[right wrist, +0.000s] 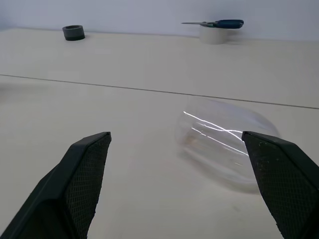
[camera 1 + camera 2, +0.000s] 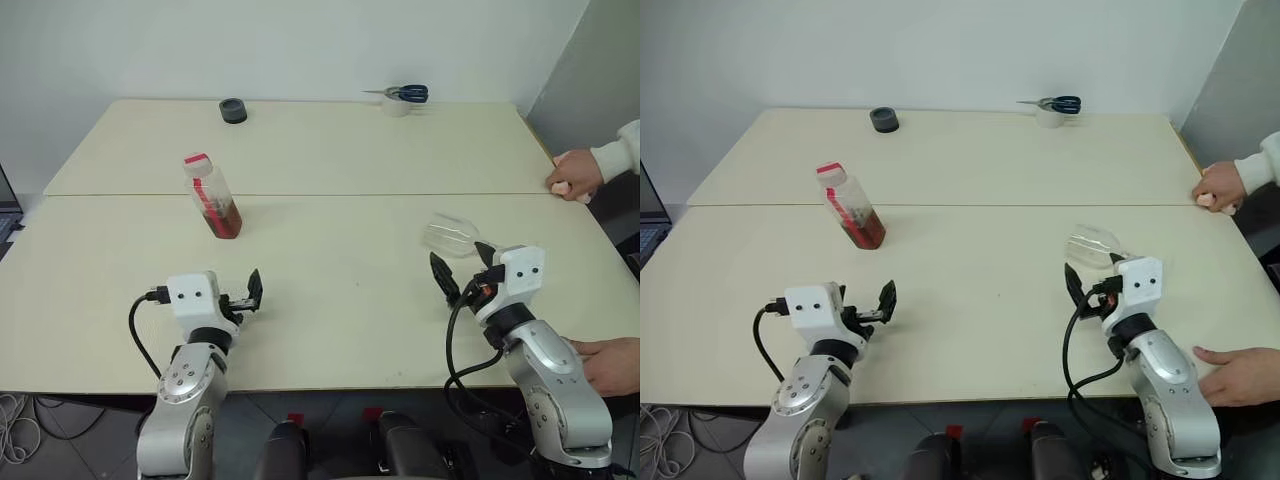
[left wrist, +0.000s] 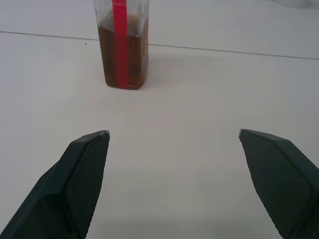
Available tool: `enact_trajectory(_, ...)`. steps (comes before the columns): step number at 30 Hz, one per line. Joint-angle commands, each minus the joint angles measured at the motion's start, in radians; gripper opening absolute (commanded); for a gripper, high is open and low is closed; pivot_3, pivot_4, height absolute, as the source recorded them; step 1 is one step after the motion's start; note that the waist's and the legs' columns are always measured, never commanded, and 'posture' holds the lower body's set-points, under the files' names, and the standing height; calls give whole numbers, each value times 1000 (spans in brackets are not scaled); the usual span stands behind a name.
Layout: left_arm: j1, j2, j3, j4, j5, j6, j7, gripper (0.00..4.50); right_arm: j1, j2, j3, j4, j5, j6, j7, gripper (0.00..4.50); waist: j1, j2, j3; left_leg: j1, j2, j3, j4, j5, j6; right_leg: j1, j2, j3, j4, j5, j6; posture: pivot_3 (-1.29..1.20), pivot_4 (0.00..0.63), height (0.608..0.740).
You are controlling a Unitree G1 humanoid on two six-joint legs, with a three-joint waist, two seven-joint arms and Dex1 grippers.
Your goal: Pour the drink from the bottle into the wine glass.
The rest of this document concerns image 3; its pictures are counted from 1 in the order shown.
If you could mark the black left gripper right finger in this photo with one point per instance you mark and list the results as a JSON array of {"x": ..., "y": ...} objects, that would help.
[{"x": 281, "y": 179}]

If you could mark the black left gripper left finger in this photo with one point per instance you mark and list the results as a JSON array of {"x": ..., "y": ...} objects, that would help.
[{"x": 62, "y": 184}]

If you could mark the bottle with red liquid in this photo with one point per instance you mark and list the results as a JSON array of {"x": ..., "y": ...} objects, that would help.
[{"x": 134, "y": 62}]

